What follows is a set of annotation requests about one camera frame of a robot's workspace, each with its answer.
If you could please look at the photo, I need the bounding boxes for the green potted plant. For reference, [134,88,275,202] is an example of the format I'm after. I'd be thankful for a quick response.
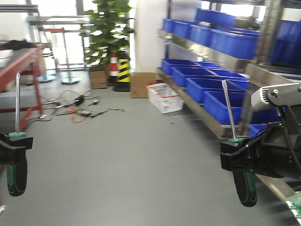
[80,0,135,65]

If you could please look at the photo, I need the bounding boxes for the green circuit board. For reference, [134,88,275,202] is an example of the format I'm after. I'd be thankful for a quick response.
[285,192,301,225]

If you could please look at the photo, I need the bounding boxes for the red white traffic cone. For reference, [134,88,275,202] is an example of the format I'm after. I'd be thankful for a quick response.
[108,52,119,86]

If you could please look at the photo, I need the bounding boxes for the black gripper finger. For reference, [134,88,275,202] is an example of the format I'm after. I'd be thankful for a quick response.
[0,133,33,165]

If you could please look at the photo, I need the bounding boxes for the white printed basket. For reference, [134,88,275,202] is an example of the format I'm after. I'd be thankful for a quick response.
[146,82,184,114]

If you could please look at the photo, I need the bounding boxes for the cables on floor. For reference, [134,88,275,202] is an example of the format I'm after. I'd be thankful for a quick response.
[30,89,125,123]

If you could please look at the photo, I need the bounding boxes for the metal shelving rack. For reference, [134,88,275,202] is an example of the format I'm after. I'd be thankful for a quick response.
[156,0,301,203]

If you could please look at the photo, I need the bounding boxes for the yellow black traffic cone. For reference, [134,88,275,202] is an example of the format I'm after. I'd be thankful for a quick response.
[113,51,130,92]

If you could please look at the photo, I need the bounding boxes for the green black screwdriver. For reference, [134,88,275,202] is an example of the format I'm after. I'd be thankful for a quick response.
[222,80,257,207]
[7,73,26,197]

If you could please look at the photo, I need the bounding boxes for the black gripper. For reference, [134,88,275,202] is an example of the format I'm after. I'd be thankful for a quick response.
[220,123,301,179]

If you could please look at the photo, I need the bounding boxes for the brown cardboard box on floor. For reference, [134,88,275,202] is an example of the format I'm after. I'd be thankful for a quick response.
[130,72,157,98]

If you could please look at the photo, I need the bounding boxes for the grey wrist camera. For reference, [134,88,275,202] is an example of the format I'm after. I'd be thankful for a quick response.
[251,83,301,111]

